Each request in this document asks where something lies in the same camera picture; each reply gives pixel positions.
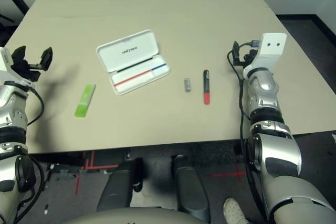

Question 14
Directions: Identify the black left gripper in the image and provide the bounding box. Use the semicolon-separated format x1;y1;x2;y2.
12;46;53;82

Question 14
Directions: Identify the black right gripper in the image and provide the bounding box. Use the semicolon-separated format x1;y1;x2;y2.
231;40;259;67

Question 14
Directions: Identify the red and black marker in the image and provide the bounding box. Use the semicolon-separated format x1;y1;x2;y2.
203;69;212;105

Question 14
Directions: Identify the green rectangular eraser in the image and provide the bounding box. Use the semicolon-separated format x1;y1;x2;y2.
74;83;97;118

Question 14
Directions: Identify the white plastic pencil case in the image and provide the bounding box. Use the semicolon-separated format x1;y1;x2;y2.
96;29;172;96

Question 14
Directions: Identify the dark grey robot right leg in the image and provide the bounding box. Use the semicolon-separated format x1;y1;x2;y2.
171;154;211;223

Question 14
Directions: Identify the dark grey robot leg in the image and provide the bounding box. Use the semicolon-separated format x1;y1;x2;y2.
96;157;144;213
171;154;211;223

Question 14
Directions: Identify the dark grey robot left leg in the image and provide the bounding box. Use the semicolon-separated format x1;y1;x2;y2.
96;157;144;213

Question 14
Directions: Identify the white perforated clog shoe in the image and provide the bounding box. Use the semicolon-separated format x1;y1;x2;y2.
223;197;250;224

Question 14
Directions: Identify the grey robot torso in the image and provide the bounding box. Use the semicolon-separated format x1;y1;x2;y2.
61;207;200;224

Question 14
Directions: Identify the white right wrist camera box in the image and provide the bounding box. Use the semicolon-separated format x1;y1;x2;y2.
243;33;287;79

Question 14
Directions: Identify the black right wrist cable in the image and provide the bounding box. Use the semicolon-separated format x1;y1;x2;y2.
227;40;266;224

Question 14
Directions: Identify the short black left gripper cable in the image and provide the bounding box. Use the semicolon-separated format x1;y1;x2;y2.
26;87;45;126

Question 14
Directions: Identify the grey metal floor bracket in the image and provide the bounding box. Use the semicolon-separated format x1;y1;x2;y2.
51;165;79;180

